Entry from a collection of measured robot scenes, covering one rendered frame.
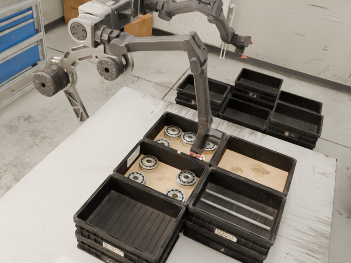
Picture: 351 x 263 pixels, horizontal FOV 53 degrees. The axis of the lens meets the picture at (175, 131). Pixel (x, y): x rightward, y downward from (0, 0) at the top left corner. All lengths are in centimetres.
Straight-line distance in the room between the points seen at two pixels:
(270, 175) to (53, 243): 117
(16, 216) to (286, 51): 377
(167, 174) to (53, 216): 60
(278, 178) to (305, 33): 289
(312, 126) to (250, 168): 123
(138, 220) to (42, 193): 57
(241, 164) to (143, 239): 73
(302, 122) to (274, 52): 183
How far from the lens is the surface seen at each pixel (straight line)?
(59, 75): 241
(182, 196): 173
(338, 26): 460
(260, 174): 199
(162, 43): 153
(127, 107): 250
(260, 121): 316
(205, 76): 155
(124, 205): 171
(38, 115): 364
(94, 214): 168
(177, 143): 204
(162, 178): 183
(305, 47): 470
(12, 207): 194
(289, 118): 312
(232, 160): 201
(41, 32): 376
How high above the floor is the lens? 217
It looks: 39 degrees down
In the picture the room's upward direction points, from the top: 8 degrees clockwise
